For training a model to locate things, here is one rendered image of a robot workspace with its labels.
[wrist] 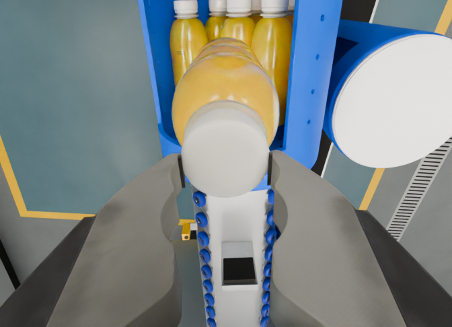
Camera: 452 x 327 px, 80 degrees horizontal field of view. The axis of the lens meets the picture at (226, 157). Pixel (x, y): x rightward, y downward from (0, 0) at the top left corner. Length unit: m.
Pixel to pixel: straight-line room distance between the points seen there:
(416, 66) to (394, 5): 1.16
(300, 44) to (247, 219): 0.61
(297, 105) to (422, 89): 0.34
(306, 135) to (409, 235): 2.34
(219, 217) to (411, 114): 0.55
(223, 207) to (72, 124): 1.30
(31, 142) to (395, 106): 1.94
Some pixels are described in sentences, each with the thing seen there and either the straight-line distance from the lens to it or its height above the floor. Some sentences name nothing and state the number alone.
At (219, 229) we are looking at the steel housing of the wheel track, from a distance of 0.87.
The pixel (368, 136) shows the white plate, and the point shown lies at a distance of 0.65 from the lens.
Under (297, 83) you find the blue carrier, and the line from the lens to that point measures 0.35.
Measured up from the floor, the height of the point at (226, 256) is 0.98.
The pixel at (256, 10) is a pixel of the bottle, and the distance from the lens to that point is 0.54.
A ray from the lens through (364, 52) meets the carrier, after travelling 0.60.
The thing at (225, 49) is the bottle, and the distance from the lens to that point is 0.20.
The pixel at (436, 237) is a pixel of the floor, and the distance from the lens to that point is 2.85.
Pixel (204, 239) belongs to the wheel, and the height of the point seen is 0.98.
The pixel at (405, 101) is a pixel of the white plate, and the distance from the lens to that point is 0.65.
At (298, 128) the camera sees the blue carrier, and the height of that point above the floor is 1.21.
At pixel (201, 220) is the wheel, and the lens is 0.78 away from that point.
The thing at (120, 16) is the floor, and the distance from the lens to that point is 1.63.
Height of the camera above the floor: 1.55
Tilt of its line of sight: 60 degrees down
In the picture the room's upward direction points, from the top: 178 degrees clockwise
